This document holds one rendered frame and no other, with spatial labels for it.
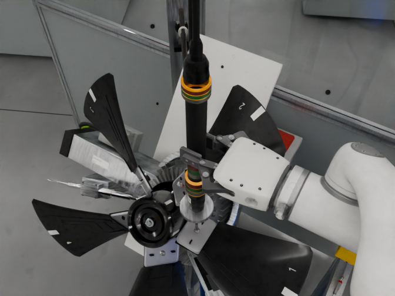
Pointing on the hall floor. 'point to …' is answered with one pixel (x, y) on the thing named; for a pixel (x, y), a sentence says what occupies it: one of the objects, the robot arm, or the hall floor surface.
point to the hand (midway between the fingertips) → (197, 148)
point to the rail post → (324, 280)
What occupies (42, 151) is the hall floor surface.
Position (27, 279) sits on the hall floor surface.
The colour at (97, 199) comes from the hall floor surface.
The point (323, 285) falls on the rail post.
